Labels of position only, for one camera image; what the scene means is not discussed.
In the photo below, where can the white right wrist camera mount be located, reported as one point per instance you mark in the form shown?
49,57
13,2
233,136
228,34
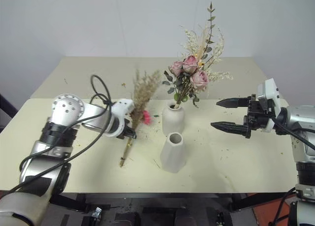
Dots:
268,88

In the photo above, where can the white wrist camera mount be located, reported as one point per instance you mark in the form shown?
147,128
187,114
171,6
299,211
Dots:
123,106
268,88

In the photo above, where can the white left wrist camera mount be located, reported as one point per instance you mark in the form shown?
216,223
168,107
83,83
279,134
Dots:
123,106

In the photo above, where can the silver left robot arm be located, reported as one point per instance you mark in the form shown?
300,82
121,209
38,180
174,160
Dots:
66,110

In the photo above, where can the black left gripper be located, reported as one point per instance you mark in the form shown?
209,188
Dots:
126,130

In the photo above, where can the dried pink rose bouquet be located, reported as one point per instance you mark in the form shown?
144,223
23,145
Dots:
191,63

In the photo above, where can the faceted white vase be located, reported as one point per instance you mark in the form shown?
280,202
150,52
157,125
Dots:
172,157

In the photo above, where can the round white vase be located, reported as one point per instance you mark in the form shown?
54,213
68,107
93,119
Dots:
173,120

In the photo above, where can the red floor mat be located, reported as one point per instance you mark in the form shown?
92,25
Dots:
267,213

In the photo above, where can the black table frame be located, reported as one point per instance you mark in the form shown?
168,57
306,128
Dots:
157,199

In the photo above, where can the dried pampas grass bouquet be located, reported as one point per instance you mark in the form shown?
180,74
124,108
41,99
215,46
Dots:
143,93

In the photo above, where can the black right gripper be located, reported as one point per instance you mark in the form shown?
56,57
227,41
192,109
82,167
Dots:
257,117

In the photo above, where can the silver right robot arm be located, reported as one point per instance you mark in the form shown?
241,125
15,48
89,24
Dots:
302,117

